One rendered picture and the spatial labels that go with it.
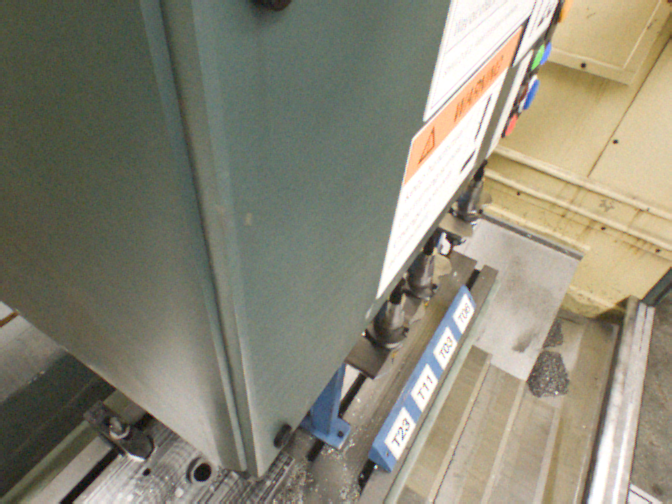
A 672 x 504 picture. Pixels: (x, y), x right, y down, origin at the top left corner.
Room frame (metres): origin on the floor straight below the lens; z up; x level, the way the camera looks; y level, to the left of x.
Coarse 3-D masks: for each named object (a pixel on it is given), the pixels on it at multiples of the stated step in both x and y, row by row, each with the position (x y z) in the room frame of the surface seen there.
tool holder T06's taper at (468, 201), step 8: (472, 184) 0.67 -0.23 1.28; (480, 184) 0.67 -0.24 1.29; (464, 192) 0.68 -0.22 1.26; (472, 192) 0.67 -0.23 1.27; (480, 192) 0.67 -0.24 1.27; (464, 200) 0.67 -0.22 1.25; (472, 200) 0.67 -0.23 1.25; (480, 200) 0.68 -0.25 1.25; (464, 208) 0.66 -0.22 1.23; (472, 208) 0.66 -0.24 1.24
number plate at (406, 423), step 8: (400, 416) 0.38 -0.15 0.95; (408, 416) 0.39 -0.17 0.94; (400, 424) 0.37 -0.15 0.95; (408, 424) 0.37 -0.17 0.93; (392, 432) 0.35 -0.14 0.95; (400, 432) 0.35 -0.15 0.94; (408, 432) 0.36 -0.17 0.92; (392, 440) 0.33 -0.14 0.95; (400, 440) 0.34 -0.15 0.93; (392, 448) 0.32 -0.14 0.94; (400, 448) 0.33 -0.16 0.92
